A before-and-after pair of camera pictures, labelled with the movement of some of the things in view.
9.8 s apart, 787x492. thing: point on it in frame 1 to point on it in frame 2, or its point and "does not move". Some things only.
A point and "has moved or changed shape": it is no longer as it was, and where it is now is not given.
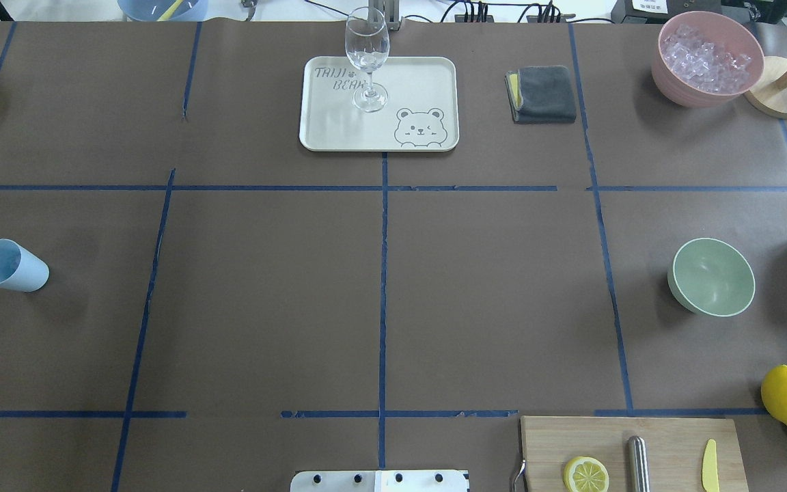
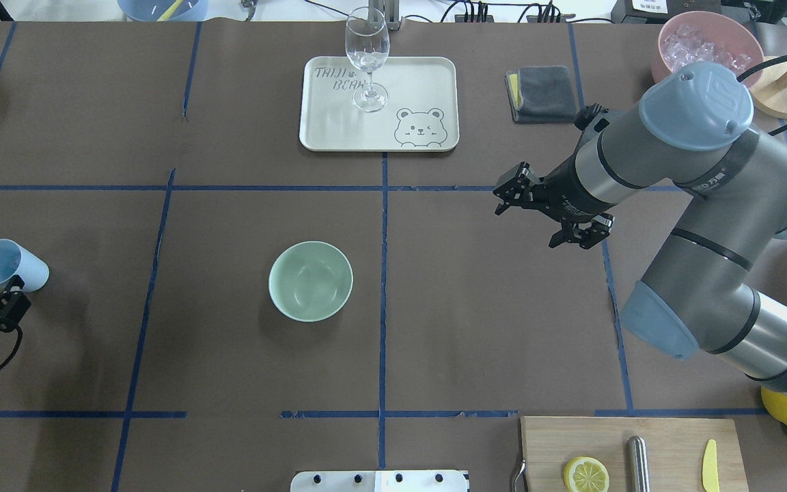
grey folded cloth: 546,96 does not move
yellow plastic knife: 710,467 does not move
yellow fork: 167,16 does not move
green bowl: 711,277 has moved or changed shape
